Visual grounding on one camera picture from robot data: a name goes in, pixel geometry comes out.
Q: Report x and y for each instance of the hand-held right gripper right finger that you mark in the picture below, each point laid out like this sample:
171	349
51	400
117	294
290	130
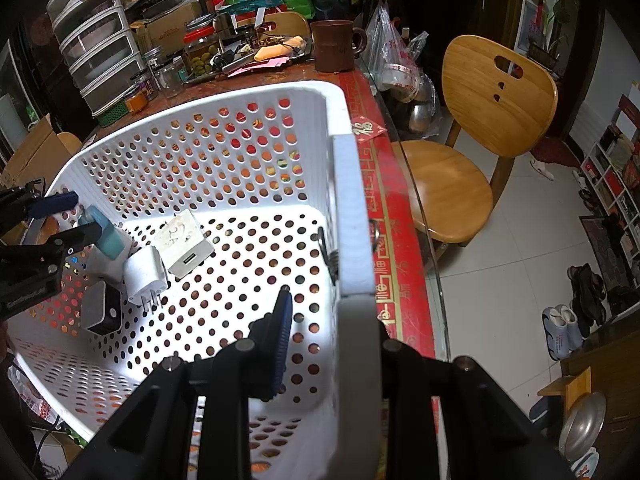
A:
407	385

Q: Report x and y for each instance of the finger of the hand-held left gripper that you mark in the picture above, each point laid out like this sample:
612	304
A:
75	240
55	202

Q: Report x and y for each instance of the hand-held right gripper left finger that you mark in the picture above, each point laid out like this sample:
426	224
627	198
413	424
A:
280	345

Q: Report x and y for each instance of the teal charger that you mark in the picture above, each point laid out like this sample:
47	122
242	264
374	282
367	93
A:
110	242

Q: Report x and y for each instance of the white charger block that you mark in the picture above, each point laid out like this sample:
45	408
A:
107	267
177	240

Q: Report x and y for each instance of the black and white charger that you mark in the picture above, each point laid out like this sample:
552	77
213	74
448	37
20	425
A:
100	310

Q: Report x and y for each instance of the small white charger with prongs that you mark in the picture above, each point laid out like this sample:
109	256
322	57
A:
145	272

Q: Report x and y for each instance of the white perforated plastic basket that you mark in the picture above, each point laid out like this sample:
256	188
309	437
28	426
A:
350	200

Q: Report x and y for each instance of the open cardboard box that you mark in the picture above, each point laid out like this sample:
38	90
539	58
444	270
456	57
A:
30	155

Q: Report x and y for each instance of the small orange jar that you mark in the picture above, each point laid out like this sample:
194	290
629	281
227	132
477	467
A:
135	101

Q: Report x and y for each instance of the blue and white slipper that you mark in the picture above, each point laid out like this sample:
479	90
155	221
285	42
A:
574	327
555	335

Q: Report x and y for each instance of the tiered white food cover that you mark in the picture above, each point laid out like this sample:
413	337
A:
95	40

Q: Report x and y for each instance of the empty glass jar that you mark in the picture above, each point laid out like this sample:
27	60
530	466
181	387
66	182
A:
170	80

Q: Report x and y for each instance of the metal bowl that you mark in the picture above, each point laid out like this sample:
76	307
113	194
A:
582	425

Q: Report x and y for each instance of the dark shoes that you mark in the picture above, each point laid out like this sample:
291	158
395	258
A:
587	295

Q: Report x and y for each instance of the pickle jar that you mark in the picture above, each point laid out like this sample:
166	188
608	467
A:
200	57

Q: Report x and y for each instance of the brown cardboard box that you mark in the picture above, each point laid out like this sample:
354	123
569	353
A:
175	27

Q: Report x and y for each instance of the red envelope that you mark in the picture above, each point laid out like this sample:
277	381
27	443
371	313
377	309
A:
369	128

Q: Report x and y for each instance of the dark patterned rug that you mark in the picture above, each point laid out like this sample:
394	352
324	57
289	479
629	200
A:
607	250

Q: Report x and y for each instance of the pink paper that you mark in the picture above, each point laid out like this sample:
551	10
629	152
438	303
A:
260	65

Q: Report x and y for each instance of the metal tray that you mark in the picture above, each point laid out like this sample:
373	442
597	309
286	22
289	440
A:
300	55

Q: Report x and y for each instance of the wooden chair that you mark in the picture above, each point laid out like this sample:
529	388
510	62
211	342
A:
287	22
490	105

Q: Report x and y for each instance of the white cube shelf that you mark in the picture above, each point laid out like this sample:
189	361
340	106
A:
615	170

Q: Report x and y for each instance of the brown mug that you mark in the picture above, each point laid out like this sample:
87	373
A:
332	45

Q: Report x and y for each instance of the clear plastic bag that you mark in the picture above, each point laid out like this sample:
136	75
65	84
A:
400	60

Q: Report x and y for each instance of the potted plant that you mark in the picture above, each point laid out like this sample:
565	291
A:
550	30

